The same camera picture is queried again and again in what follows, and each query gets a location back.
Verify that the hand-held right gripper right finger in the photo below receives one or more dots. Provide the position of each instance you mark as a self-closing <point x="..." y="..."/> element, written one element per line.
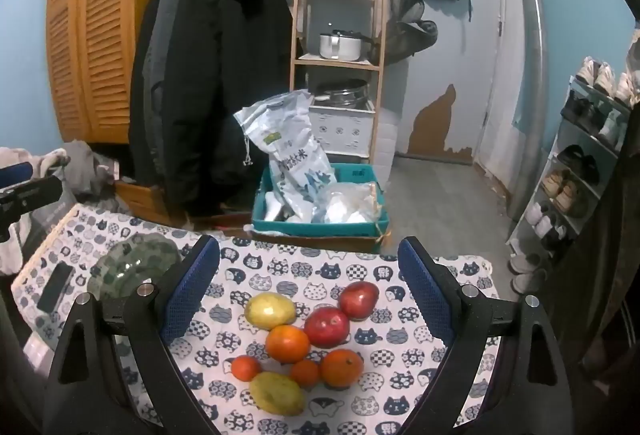
<point x="425" y="297"/>

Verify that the small tangerine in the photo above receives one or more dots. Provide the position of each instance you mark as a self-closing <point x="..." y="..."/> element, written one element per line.
<point x="245" y="367"/>
<point x="305" y="372"/>

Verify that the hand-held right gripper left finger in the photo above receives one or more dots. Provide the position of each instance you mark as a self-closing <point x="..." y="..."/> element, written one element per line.
<point x="192" y="287"/>

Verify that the white plastic basket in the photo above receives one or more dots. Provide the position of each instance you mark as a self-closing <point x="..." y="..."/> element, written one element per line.
<point x="345" y="130"/>

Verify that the red apple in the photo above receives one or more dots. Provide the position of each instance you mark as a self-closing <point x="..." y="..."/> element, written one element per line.
<point x="326" y="326"/>
<point x="359" y="300"/>

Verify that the white rice bag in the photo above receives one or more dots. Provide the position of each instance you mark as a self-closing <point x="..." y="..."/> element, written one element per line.
<point x="295" y="150"/>

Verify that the wooden drawer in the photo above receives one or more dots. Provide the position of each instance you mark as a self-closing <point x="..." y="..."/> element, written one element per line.
<point x="145" y="200"/>

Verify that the olive hanging bag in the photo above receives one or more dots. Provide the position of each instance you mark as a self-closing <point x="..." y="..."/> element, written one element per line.
<point x="410" y="35"/>

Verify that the white cooking pot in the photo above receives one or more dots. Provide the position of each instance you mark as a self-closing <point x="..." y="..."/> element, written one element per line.
<point x="340" y="47"/>

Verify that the yellow lemon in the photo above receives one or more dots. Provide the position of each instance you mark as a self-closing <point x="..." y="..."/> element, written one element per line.
<point x="270" y="310"/>
<point x="276" y="393"/>

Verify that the grey laundry bag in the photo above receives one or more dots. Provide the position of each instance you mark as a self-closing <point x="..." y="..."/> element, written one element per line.
<point x="55" y="215"/>

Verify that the pale blue door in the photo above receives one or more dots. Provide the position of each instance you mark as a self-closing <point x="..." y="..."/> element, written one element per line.
<point x="460" y="65"/>

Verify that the flat cardboard box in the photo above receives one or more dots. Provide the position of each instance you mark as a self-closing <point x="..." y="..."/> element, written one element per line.
<point x="320" y="243"/>

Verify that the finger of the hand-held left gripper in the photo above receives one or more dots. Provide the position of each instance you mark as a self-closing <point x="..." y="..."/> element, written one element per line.
<point x="15" y="174"/>
<point x="32" y="195"/>

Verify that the wooden shelf rack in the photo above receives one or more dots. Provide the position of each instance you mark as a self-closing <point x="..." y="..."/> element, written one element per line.
<point x="297" y="15"/>

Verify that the shoe rack with shoes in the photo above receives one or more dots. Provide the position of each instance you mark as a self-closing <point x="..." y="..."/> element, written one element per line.
<point x="565" y="195"/>

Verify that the grey duct pipe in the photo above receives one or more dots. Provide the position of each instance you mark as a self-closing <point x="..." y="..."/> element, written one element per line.
<point x="532" y="65"/>

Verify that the dark grey jacket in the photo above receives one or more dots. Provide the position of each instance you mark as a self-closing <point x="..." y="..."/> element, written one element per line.
<point x="155" y="55"/>

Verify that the teal plastic crate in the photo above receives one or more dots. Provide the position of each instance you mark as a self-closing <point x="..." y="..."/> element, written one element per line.
<point x="320" y="227"/>

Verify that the wooden louvered wardrobe doors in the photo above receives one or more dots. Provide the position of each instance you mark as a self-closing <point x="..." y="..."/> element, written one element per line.
<point x="100" y="40"/>

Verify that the steel pot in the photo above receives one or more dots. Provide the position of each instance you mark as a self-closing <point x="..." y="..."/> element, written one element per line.
<point x="345" y="96"/>

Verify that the grey clothes pile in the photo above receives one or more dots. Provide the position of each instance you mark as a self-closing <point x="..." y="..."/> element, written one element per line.
<point x="85" y="175"/>

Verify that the black smartphone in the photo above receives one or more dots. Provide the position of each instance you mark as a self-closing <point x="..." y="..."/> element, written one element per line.
<point x="55" y="287"/>

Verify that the green glass bowl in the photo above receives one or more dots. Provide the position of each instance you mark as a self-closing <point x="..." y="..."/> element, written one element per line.
<point x="130" y="260"/>

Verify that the black hooded jacket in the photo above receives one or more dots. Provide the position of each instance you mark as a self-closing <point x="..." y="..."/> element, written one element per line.
<point x="210" y="90"/>

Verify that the cat print tablecloth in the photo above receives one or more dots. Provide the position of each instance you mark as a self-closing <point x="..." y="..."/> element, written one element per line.
<point x="280" y="265"/>

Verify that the clear plastic bag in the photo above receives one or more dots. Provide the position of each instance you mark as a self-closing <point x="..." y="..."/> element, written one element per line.
<point x="350" y="205"/>

